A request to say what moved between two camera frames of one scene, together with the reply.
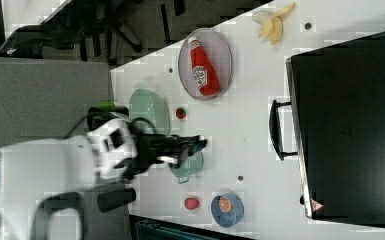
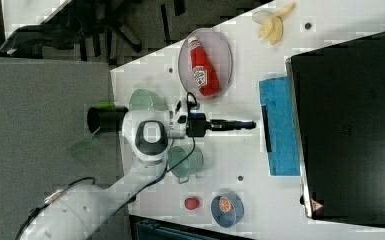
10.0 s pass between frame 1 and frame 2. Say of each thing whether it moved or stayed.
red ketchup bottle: stayed
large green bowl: stayed
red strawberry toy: stayed
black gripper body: moved
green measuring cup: stayed
